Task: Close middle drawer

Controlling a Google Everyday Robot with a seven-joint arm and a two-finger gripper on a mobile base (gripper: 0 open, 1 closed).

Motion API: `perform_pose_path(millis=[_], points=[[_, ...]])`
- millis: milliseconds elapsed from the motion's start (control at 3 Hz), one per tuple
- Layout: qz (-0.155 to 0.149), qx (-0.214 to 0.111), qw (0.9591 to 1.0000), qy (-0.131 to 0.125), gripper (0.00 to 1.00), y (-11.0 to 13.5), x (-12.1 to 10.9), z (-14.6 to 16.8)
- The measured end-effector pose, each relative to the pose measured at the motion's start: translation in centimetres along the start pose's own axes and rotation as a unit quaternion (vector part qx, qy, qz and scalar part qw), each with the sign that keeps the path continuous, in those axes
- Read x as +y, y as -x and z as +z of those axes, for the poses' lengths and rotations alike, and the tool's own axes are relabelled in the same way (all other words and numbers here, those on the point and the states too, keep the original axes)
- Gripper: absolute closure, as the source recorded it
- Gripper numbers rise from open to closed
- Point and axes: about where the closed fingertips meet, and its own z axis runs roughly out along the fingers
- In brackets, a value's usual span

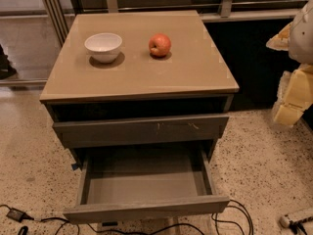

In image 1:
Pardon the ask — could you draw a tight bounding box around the black floor cable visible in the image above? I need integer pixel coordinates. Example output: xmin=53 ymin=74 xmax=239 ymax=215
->
xmin=0 ymin=199 xmax=255 ymax=235

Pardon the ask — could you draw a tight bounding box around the grey drawer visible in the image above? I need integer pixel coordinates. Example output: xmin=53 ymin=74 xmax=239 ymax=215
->
xmin=53 ymin=115 xmax=228 ymax=149
xmin=64 ymin=142 xmax=230 ymax=224

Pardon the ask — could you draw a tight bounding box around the red apple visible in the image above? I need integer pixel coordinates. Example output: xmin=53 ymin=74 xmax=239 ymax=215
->
xmin=149 ymin=33 xmax=171 ymax=57

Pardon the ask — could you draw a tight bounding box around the small black floor block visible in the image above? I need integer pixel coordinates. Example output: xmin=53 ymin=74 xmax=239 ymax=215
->
xmin=102 ymin=221 xmax=118 ymax=227

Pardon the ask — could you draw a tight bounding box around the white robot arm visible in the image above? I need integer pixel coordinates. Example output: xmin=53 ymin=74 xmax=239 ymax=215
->
xmin=266 ymin=0 xmax=313 ymax=126

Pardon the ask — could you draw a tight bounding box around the grey drawer cabinet beige top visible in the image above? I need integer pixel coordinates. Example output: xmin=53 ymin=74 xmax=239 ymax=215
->
xmin=39 ymin=10 xmax=241 ymax=225

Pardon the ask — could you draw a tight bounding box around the white ceramic bowl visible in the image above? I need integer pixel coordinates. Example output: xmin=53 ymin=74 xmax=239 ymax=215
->
xmin=84 ymin=33 xmax=122 ymax=64

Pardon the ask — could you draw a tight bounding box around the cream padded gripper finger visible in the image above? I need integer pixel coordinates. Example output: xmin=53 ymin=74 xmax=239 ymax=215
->
xmin=266 ymin=23 xmax=291 ymax=51
xmin=273 ymin=64 xmax=313 ymax=126

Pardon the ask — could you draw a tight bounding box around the white power strip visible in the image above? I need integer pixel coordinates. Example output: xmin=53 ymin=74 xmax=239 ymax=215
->
xmin=279 ymin=207 xmax=313 ymax=229

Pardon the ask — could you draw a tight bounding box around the grey top drawer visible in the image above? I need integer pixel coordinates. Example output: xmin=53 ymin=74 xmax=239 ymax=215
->
xmin=53 ymin=115 xmax=228 ymax=149

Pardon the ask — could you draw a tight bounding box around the black power adapter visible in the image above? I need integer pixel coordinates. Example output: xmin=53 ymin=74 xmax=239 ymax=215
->
xmin=6 ymin=208 xmax=33 ymax=222

